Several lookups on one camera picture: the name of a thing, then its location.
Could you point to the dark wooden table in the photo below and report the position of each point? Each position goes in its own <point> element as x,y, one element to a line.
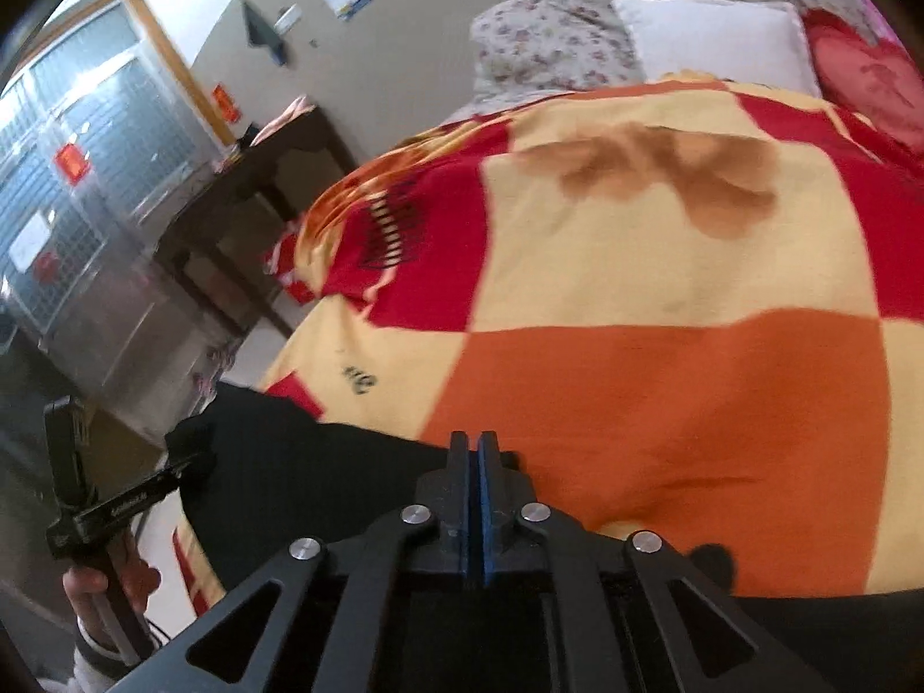
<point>238,188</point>

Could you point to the floral quilt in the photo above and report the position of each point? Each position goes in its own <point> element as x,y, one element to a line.
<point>577,7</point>

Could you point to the red heart pillow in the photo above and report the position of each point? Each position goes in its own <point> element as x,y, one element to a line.
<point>870,79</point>

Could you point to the person's left hand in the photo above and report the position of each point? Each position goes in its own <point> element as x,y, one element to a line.
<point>85,592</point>

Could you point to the white pillow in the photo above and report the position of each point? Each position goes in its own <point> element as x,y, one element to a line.
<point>715,40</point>

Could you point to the black pants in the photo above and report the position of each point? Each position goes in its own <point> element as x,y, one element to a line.
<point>303,476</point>

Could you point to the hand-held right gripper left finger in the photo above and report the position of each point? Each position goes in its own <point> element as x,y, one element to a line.
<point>460,491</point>

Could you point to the red wall sticker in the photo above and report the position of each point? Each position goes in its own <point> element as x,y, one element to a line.
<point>225,102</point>

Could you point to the white wall switch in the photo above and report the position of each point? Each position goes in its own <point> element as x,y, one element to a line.
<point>289,16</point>

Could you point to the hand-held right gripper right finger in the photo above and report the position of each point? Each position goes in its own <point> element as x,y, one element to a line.
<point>485,520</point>

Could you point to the red door sticker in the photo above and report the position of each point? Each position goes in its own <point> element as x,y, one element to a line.
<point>73,164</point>

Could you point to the black wall bracket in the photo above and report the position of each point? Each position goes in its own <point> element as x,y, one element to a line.
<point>263,27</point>

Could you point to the pink cloth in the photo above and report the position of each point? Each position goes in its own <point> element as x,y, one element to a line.
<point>283,117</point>

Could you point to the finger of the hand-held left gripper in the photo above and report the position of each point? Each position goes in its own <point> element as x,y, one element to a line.
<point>193,463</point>

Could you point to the glass lattice door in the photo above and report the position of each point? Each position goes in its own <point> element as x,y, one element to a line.
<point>108,180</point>

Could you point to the red yellow orange checkered blanket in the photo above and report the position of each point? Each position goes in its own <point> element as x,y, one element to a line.
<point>635,289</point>

